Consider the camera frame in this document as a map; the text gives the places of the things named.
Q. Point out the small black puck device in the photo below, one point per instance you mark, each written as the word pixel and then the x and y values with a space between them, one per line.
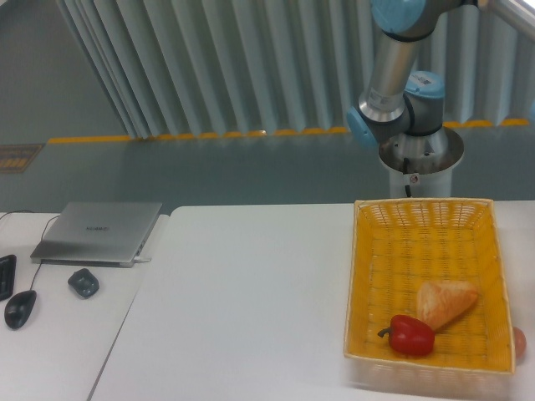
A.
pixel 84 283

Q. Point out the silver closed laptop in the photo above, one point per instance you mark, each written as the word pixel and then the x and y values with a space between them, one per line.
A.
pixel 98 234

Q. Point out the grey pleated curtain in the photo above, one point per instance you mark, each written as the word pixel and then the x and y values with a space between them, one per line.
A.
pixel 217 67

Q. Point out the orange round fruit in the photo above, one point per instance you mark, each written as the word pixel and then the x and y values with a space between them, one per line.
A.
pixel 520 342

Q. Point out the bread loaf piece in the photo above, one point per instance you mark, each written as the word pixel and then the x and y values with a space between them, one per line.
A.
pixel 440 302

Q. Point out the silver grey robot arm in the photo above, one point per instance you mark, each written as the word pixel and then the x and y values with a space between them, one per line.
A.
pixel 393 75

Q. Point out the black computer mouse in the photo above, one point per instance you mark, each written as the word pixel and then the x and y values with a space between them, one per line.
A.
pixel 19 309

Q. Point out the yellow woven basket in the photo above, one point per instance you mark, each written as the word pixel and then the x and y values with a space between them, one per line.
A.
pixel 438 261

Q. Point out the red bell pepper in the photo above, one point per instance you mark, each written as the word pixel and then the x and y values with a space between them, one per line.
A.
pixel 409 336

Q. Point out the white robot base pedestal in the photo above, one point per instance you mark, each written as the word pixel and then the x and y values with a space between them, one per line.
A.
pixel 422 166

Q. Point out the black keyboard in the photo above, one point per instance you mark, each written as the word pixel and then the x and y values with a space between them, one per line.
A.
pixel 7 276

